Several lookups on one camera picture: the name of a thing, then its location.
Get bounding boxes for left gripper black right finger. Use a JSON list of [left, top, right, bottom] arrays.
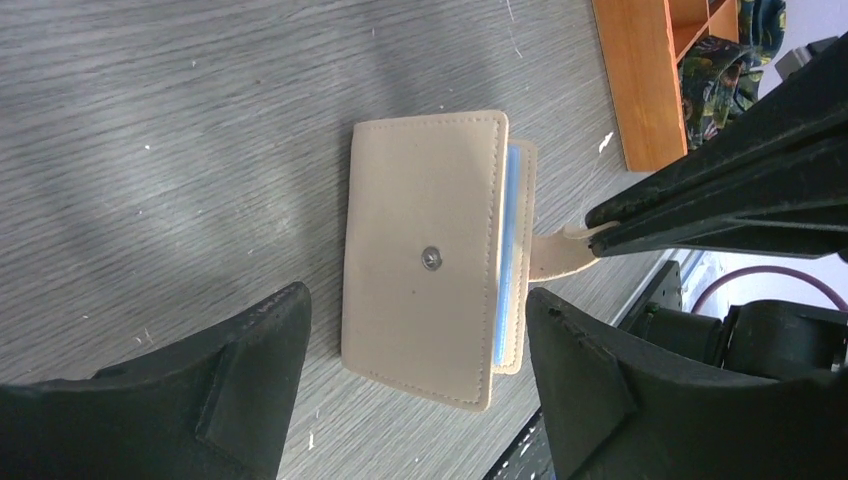
[[526, 288, 847, 479]]

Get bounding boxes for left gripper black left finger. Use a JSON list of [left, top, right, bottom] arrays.
[[1, 282, 312, 479]]

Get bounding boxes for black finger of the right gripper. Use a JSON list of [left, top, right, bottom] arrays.
[[585, 37, 847, 258]]

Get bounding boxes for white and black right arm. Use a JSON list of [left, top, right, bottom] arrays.
[[586, 36, 847, 379]]

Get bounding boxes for dark patterned rolled tie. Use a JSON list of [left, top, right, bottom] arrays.
[[678, 0, 787, 150]]

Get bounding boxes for orange compartment tray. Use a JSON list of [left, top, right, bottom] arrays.
[[592, 0, 739, 172]]

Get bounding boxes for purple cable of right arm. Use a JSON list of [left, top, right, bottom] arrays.
[[690, 265, 848, 315]]

